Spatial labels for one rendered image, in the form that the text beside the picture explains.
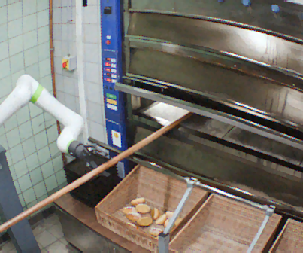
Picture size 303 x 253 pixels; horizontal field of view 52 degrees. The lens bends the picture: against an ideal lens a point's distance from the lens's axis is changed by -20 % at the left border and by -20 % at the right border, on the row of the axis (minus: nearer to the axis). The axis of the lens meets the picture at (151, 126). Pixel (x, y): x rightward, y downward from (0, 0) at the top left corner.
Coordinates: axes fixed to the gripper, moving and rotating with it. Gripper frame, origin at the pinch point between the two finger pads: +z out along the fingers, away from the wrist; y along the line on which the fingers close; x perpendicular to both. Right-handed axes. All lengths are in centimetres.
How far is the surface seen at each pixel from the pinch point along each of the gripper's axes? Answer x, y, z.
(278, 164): -54, 2, 75
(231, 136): -65, 2, 35
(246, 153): -54, 2, 52
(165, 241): 5, 29, 42
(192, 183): -15.7, 2.8, 41.0
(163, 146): -54, 17, -7
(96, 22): -53, -60, -60
